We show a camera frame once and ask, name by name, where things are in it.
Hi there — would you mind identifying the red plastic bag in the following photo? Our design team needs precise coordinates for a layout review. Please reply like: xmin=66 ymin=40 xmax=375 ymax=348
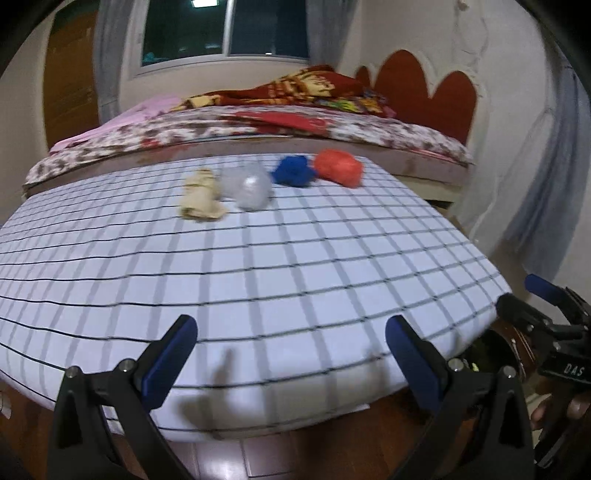
xmin=312 ymin=149 xmax=363 ymax=188

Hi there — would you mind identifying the beige cloth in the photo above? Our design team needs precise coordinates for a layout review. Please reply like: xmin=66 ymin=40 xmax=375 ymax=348
xmin=179 ymin=168 xmax=228 ymax=220

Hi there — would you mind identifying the blue cloth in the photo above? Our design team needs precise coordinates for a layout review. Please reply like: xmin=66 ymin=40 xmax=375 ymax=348
xmin=271 ymin=155 xmax=317 ymax=188

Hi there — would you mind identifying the clear plastic bag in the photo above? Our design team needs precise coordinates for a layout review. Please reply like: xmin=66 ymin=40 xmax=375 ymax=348
xmin=219 ymin=163 xmax=273 ymax=211

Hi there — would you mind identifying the black trash bin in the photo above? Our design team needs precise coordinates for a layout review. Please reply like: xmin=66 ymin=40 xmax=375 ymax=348
xmin=461 ymin=329 xmax=526 ymax=381

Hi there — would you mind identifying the person's right hand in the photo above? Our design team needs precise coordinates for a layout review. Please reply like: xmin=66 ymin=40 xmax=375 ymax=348
xmin=530 ymin=395 xmax=590 ymax=431

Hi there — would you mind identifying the grey curtain right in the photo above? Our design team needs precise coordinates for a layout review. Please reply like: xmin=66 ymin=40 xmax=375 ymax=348
xmin=505 ymin=57 xmax=590 ymax=280

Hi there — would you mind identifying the grey curtain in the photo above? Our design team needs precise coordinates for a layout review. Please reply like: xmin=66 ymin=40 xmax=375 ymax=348
xmin=93 ymin=0 xmax=133 ymax=124
xmin=304 ymin=0 xmax=360 ymax=69
xmin=505 ymin=57 xmax=590 ymax=280

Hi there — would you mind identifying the red scalloped headboard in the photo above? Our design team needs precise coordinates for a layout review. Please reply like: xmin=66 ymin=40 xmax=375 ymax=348
xmin=356 ymin=49 xmax=478 ymax=145

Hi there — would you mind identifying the white grid tablecloth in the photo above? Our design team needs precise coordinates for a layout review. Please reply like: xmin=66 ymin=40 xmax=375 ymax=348
xmin=1 ymin=154 xmax=509 ymax=441

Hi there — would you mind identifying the red patterned blanket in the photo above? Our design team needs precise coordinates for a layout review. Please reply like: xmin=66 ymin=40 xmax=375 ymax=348
xmin=172 ymin=65 xmax=396 ymax=118

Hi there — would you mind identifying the bed with floral sheet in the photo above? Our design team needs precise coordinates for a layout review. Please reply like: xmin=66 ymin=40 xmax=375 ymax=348
xmin=22 ymin=106 xmax=474 ymax=197

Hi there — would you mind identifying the brown wooden door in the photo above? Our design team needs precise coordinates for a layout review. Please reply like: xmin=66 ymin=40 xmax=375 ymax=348
xmin=43 ymin=1 xmax=99 ymax=148

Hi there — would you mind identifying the grey curtain middle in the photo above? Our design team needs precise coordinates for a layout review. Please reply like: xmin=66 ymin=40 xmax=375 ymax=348
xmin=304 ymin=0 xmax=360 ymax=69

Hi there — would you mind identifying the back window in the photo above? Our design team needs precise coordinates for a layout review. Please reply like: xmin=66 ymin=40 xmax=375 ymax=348
xmin=134 ymin=1 xmax=310 ymax=73

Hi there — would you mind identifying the grey curtain left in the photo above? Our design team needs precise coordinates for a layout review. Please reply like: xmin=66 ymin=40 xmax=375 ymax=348
xmin=93 ymin=0 xmax=133 ymax=124

